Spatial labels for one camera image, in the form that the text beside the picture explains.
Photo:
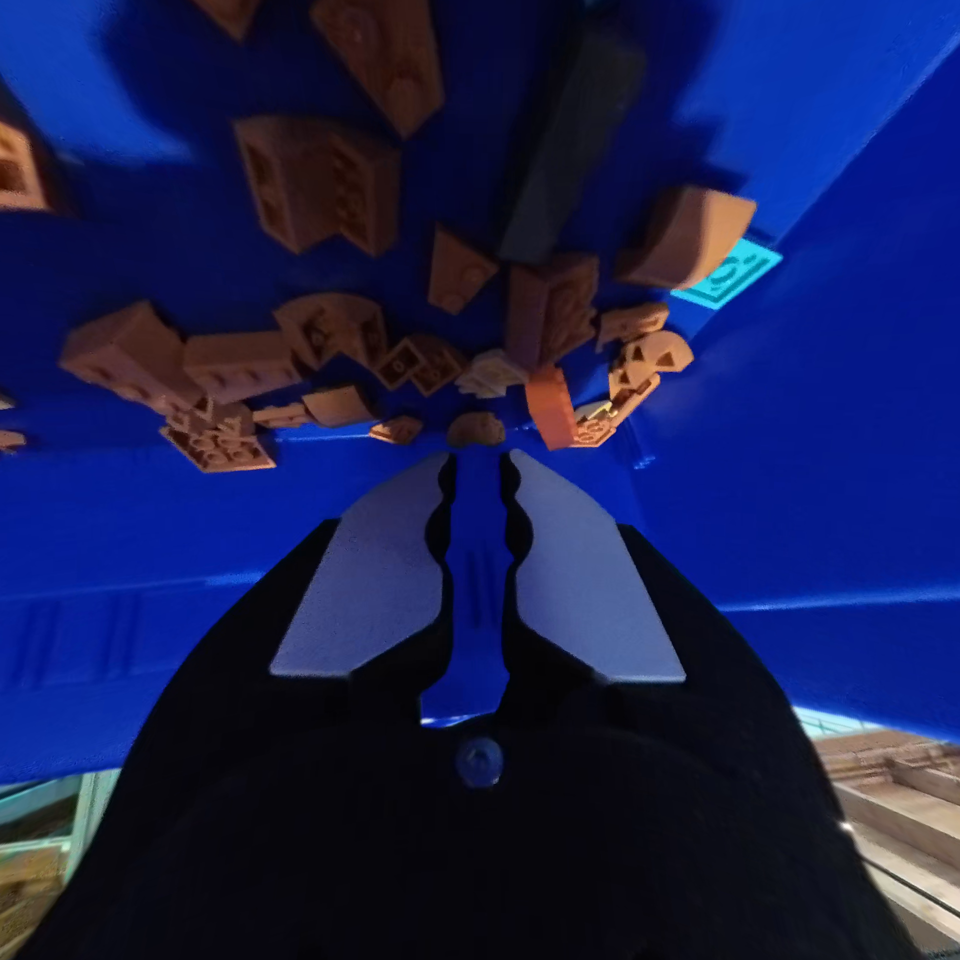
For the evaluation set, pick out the blue plastic bin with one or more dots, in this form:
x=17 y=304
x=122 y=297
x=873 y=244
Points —
x=750 y=487

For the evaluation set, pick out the pile of brown bricks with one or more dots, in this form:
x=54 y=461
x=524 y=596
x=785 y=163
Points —
x=322 y=180

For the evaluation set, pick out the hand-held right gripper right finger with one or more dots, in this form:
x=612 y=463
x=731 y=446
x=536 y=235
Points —
x=592 y=592

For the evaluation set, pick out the turquoise square plate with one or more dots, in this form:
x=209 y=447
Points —
x=724 y=281

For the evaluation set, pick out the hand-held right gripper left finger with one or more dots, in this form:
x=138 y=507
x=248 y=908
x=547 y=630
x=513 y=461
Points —
x=367 y=585

